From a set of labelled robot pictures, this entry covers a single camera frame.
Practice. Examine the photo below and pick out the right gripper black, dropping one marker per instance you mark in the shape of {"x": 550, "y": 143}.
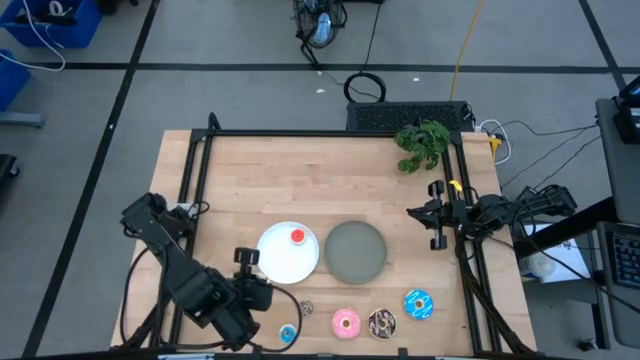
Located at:
{"x": 439, "y": 215}

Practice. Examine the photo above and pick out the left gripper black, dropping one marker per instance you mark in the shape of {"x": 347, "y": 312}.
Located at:
{"x": 255, "y": 292}

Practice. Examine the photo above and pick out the small chocolate donut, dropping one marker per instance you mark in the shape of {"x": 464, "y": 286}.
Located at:
{"x": 302, "y": 308}

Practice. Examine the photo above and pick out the small blue donut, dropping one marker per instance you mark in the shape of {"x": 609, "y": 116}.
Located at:
{"x": 283, "y": 334}

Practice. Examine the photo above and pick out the small red donut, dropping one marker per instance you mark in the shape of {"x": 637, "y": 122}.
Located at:
{"x": 293, "y": 236}

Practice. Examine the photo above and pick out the large chocolate donut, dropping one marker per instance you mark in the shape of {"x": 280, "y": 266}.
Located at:
{"x": 374, "y": 324}

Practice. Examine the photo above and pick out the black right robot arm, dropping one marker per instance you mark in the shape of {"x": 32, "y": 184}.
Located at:
{"x": 500, "y": 207}

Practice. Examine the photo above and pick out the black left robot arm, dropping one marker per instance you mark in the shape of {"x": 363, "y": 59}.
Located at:
{"x": 180, "y": 270}

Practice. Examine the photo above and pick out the white round plate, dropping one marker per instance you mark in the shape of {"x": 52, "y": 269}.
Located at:
{"x": 280, "y": 260}

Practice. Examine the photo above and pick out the yellow tag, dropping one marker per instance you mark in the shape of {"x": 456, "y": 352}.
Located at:
{"x": 455, "y": 185}

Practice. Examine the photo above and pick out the green potted plant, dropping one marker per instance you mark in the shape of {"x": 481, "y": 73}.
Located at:
{"x": 422, "y": 142}

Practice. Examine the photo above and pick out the grey-green bowl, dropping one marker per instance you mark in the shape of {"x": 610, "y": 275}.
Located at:
{"x": 355, "y": 252}

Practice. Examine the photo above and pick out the large pink donut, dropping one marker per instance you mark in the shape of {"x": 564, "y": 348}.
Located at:
{"x": 337, "y": 322}

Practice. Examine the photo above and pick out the large blue donut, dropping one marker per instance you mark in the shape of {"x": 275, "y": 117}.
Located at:
{"x": 410, "y": 305}

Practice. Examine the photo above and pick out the black computer case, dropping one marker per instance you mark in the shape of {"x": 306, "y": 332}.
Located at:
{"x": 400, "y": 117}

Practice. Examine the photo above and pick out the yellow plug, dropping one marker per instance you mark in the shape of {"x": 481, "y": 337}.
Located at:
{"x": 495, "y": 142}

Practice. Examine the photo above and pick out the white tape roll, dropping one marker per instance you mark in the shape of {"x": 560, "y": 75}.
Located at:
{"x": 542, "y": 265}

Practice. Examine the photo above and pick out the white paper sheet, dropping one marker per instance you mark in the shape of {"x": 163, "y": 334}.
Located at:
{"x": 570, "y": 260}

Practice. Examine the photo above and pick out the grey desk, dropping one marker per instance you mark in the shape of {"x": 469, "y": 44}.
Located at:
{"x": 620, "y": 175}

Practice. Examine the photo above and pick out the black keyboard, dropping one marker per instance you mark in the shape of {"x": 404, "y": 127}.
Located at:
{"x": 627, "y": 260}

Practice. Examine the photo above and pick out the black floor fan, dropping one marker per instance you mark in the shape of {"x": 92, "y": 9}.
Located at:
{"x": 320, "y": 25}

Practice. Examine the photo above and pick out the dark laptop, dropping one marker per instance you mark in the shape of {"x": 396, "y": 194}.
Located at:
{"x": 630, "y": 125}

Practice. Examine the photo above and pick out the blue plastic bin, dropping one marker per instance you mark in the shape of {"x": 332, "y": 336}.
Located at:
{"x": 12, "y": 80}
{"x": 85, "y": 25}

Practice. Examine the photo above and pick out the black aluminium table frame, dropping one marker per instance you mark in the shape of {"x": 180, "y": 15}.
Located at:
{"x": 325, "y": 133}

